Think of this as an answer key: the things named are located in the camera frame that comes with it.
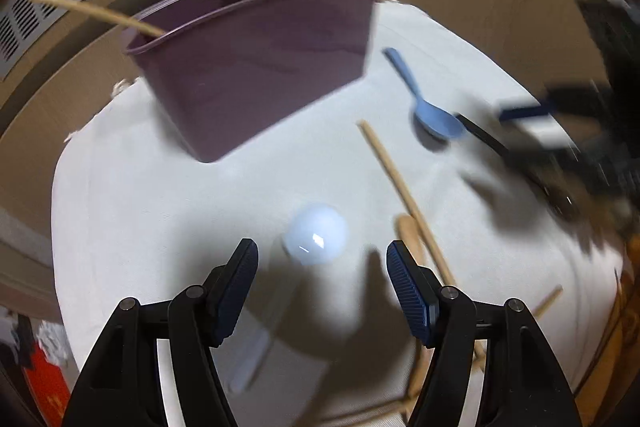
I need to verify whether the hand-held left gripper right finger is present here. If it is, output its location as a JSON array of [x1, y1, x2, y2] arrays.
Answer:
[[386, 241, 583, 427]]

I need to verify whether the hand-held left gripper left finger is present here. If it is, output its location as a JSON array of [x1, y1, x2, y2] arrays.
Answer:
[[61, 238, 260, 427]]

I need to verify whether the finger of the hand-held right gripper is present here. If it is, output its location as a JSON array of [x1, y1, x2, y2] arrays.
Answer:
[[499, 83, 603, 124], [502, 142, 596, 195]]

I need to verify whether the black handled spoon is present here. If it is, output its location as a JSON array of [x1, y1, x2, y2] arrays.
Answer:
[[456, 113, 582, 222]]

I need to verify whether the wooden spoon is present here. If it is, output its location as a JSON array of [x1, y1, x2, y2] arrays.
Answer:
[[395, 213, 436, 410]]

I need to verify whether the white plastic spoon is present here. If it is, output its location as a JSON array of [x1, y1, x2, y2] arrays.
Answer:
[[227, 202, 349, 395]]

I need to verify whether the blue plastic spoon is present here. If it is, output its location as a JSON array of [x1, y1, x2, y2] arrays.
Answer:
[[382, 47, 467, 142]]

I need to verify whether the purple plastic utensil holder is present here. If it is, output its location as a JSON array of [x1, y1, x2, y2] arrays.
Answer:
[[124, 0, 385, 164]]

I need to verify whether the white tablecloth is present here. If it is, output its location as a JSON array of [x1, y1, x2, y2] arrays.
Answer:
[[50, 0, 627, 427]]

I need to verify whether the red doormat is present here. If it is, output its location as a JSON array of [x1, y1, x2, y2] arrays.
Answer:
[[21, 346, 72, 427]]

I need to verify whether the wooden kitchen cabinet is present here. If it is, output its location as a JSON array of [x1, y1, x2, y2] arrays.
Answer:
[[0, 0, 640, 323]]

